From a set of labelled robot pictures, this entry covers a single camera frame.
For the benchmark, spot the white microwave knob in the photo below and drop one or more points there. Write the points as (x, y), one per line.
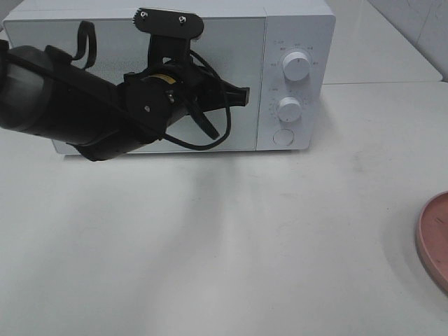
(296, 65)
(289, 109)

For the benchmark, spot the white microwave oven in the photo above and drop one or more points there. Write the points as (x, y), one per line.
(276, 49)

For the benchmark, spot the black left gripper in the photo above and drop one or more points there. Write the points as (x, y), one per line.
(166, 86)

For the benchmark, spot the white microwave door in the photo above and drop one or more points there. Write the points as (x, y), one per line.
(234, 48)

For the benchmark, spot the pink round plate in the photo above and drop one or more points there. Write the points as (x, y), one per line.
(431, 239)

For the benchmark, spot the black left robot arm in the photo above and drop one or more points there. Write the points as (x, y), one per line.
(45, 95)

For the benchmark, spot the round white door button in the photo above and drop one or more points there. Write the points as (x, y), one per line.
(283, 137)

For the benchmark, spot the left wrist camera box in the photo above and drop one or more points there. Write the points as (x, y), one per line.
(170, 33)

